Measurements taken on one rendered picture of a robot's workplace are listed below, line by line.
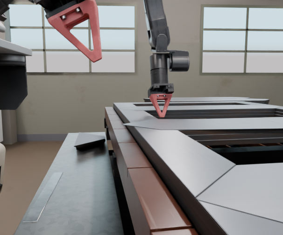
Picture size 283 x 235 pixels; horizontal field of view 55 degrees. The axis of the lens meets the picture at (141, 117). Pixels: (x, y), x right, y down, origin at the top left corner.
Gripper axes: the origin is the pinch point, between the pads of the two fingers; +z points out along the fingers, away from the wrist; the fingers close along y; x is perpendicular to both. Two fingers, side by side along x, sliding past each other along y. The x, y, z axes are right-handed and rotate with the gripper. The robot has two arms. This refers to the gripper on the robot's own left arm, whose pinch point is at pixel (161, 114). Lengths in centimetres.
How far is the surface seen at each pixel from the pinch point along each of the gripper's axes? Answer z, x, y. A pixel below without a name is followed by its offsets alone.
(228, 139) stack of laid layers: 9.3, -9.3, -26.0
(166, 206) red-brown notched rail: 16, 13, -56
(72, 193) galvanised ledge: 20.5, 27.3, -13.5
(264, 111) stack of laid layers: -2, -48, 19
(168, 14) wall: -197, -94, 316
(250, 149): 12.3, -20.6, -15.3
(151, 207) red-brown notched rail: 16, 15, -56
